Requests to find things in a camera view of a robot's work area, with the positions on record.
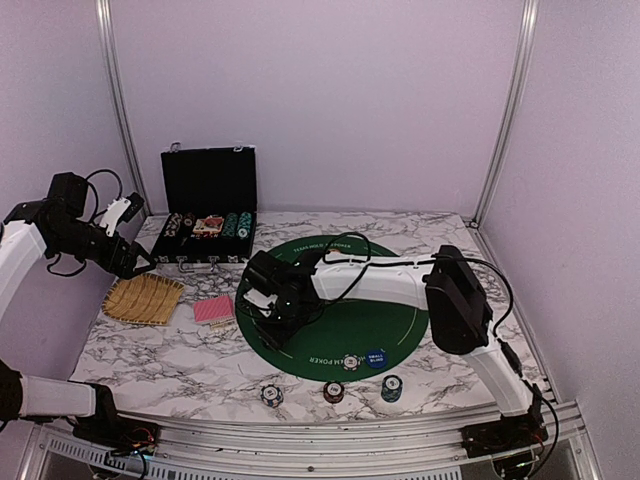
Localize left aluminium frame post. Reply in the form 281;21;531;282
95;0;152;217

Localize red black chip stack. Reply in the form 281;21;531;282
323;382;345;404

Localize aluminium front rail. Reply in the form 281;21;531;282
16;402;602;479

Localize red-backed card deck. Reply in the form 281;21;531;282
193;295;235;324

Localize right aluminium frame post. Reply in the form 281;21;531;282
469;0;540;229

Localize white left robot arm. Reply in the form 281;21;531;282
1;197;156;445

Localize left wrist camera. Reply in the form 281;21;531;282
99;192;144;237

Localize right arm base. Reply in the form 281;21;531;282
461;413;549;458

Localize woven bamboo tray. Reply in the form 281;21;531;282
102;273;184;326

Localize brown chips in case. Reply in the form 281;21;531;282
183;213;195;227

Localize blue small blind button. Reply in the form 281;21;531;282
364;348;388;370

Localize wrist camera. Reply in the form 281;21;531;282
242;250;289;310
99;192;144;237

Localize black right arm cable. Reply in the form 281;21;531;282
234;231;561;451

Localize blue white chip stack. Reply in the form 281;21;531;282
260;384;284;408

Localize aluminium frame post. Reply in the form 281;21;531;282
95;0;152;217
469;0;540;229

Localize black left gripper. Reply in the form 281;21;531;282
50;220;155;279

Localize card deck in case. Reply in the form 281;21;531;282
192;218;224;238

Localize blue chips in case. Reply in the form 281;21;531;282
163;213;182;238

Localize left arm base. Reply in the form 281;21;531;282
72;415;160;454

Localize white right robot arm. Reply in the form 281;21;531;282
243;245;535;448

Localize green chips row in case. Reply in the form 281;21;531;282
221;212;239;238

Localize teal chips row in case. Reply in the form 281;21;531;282
236;212;253;239

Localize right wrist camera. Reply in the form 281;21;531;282
242;250;289;310

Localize blue gold card box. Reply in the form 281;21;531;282
210;320;236;332

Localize round green poker mat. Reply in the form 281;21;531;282
236;234;429;382

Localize black poker chip case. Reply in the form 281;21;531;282
152;146;258;266

